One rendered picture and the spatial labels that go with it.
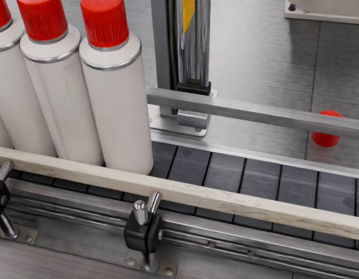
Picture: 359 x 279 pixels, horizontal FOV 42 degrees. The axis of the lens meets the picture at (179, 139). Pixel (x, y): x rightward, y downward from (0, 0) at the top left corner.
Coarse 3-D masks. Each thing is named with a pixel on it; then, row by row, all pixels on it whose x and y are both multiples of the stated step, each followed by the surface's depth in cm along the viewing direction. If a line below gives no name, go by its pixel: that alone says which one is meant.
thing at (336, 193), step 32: (160, 160) 51; (192, 160) 51; (224, 160) 51; (256, 160) 51; (96, 192) 49; (256, 192) 48; (288, 192) 48; (320, 192) 48; (352, 192) 48; (256, 224) 46
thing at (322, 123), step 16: (160, 96) 46; (176, 96) 46; (192, 96) 46; (208, 96) 46; (208, 112) 46; (224, 112) 45; (240, 112) 45; (256, 112) 44; (272, 112) 44; (288, 112) 44; (304, 112) 44; (304, 128) 44; (320, 128) 44; (336, 128) 43; (352, 128) 43
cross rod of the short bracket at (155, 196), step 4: (152, 192) 45; (156, 192) 45; (160, 192) 45; (152, 196) 44; (156, 196) 44; (160, 196) 45; (148, 200) 44; (152, 200) 44; (156, 200) 44; (160, 200) 45; (148, 204) 44; (152, 204) 44; (156, 204) 44; (148, 208) 44; (152, 208) 44; (156, 208) 44; (156, 212) 44
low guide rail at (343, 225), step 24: (24, 168) 48; (48, 168) 47; (72, 168) 46; (96, 168) 46; (144, 192) 46; (168, 192) 45; (192, 192) 44; (216, 192) 44; (264, 216) 44; (288, 216) 43; (312, 216) 42; (336, 216) 42
